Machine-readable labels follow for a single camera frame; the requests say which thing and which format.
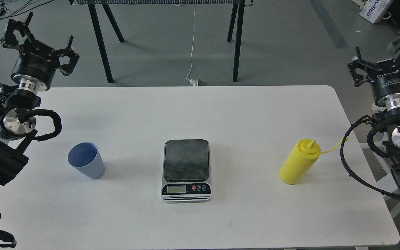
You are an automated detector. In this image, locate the black trestle table frame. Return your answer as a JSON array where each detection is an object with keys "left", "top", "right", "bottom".
[{"left": 68, "top": 0, "right": 254, "bottom": 84}]

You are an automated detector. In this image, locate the white cardboard box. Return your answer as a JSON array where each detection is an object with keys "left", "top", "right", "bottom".
[{"left": 359, "top": 0, "right": 393, "bottom": 24}]

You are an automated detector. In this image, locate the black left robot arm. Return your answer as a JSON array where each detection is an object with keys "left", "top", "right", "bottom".
[{"left": 0, "top": 12, "right": 80, "bottom": 186}]

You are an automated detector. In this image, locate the digital kitchen scale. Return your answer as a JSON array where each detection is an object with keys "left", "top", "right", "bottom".
[{"left": 161, "top": 139, "right": 213, "bottom": 203}]

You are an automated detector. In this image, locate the white hanging cable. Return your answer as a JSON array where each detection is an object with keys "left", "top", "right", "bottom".
[{"left": 185, "top": 3, "right": 198, "bottom": 86}]

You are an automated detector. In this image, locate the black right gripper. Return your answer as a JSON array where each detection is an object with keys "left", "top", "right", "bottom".
[{"left": 347, "top": 35, "right": 400, "bottom": 108}]

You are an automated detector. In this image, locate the blue plastic cup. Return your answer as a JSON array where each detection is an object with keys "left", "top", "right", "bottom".
[{"left": 68, "top": 142, "right": 106, "bottom": 180}]

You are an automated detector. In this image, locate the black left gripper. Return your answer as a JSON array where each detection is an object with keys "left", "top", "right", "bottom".
[{"left": 0, "top": 12, "right": 80, "bottom": 91}]

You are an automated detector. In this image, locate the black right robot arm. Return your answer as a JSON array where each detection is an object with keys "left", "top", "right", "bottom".
[{"left": 340, "top": 38, "right": 400, "bottom": 201}]

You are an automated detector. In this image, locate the yellow squeeze bottle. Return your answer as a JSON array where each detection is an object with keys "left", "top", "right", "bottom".
[{"left": 279, "top": 137, "right": 349, "bottom": 185}]

